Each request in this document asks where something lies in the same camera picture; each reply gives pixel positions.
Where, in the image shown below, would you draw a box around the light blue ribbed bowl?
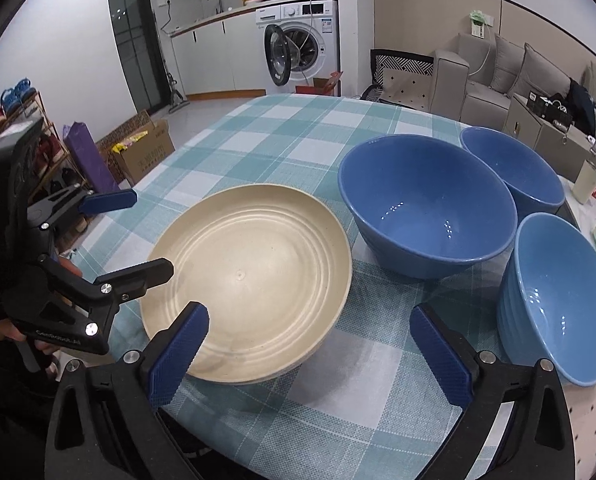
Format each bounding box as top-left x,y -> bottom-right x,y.
496,212 -> 596,387

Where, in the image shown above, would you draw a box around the large beige plate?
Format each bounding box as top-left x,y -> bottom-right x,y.
140,184 -> 352,385

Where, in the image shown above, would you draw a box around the large blue bowl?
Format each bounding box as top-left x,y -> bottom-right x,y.
338,134 -> 518,280

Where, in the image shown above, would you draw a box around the dark blue bowl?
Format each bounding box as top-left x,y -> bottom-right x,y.
460,127 -> 565,221

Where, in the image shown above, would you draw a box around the white kitchen cabinets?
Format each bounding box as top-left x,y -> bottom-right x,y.
172,12 -> 270,100

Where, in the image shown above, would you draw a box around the person's left hand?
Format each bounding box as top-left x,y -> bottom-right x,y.
0,253 -> 84,376

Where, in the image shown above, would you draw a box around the brown cardboard box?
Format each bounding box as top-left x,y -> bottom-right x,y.
96,110 -> 175,185

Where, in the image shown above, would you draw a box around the purple bag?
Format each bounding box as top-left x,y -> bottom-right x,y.
62,122 -> 120,193

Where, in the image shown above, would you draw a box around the wooden shoe rack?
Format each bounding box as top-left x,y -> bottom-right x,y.
0,77 -> 94,241

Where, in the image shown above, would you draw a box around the teal checkered tablecloth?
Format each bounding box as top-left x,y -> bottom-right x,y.
70,93 -> 579,480

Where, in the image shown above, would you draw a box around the vacuum mop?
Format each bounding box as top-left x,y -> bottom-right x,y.
163,62 -> 189,114

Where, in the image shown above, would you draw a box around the white marble coffee table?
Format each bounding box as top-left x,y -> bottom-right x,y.
560,177 -> 596,250

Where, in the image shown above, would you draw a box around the red cardboard box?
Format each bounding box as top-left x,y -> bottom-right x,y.
296,72 -> 342,96

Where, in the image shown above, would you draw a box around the cream cup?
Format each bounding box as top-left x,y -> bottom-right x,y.
572,160 -> 596,205

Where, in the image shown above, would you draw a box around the white washing machine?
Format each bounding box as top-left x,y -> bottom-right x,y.
255,0 -> 340,94

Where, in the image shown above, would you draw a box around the grey side cabinet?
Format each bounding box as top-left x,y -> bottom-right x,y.
503,94 -> 592,181

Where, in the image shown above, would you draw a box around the black box on cabinet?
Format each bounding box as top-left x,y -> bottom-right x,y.
527,91 -> 572,131

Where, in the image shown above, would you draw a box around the grey sofa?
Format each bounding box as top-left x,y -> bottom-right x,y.
428,32 -> 596,130

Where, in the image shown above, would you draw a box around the black patterned rug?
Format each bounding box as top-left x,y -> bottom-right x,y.
361,49 -> 433,112

